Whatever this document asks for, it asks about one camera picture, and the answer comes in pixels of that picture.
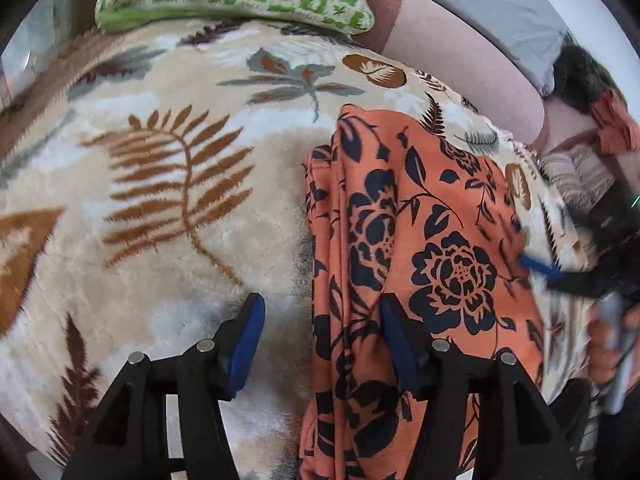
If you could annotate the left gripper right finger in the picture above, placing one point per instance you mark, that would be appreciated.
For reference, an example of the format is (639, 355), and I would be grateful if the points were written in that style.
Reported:
(517, 435)

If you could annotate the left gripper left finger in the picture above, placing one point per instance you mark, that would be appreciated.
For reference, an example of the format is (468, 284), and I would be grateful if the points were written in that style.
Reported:
(160, 417)

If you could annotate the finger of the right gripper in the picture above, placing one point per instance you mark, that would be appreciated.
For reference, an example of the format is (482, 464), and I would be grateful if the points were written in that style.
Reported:
(549, 272)

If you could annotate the orange floral garment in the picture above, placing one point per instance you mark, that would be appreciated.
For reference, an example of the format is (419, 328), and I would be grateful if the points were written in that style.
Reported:
(394, 207)

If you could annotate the right hand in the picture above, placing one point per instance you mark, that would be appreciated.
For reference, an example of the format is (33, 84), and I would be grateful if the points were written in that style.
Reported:
(602, 363)

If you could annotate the beige striped fringed cloth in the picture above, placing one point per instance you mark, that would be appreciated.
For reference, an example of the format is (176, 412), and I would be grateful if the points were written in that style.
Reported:
(579, 175)

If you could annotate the rust orange cloth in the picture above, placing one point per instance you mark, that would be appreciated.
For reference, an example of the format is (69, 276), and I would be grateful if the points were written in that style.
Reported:
(618, 131)

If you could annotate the black fluffy cloth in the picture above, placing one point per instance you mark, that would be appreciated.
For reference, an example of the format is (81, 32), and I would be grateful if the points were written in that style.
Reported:
(579, 79)

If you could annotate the pink brown bolster pillow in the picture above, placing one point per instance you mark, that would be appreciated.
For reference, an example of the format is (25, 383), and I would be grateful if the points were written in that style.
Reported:
(425, 36)

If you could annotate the beige leaf-pattern fleece blanket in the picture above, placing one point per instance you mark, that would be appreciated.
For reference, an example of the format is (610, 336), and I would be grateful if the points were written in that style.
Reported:
(166, 182)

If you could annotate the grey pillow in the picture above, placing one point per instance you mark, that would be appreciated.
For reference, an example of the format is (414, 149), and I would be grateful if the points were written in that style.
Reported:
(530, 33)

